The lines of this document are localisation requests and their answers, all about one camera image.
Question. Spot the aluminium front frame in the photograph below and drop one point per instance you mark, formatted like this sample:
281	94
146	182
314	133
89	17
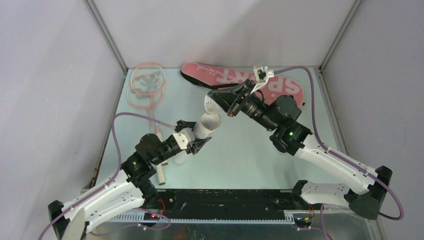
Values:
335	223

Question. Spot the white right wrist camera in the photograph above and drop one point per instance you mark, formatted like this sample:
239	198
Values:
262	75

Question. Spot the white shuttlecock front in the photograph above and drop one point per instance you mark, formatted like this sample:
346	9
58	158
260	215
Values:
211	107

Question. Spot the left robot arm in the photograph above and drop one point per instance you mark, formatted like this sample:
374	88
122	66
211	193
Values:
130	186

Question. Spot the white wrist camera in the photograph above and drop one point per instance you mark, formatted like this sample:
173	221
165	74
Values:
262	75
184	137

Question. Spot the white shuttlecock tube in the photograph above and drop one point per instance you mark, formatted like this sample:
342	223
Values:
203	128

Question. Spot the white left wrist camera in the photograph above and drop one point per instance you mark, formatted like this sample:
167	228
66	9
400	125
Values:
184	137

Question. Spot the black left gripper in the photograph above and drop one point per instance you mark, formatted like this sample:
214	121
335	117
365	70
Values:
197	145

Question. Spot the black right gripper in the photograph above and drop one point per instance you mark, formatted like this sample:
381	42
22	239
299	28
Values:
226	98

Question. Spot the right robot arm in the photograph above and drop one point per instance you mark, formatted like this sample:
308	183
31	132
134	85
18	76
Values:
362	188

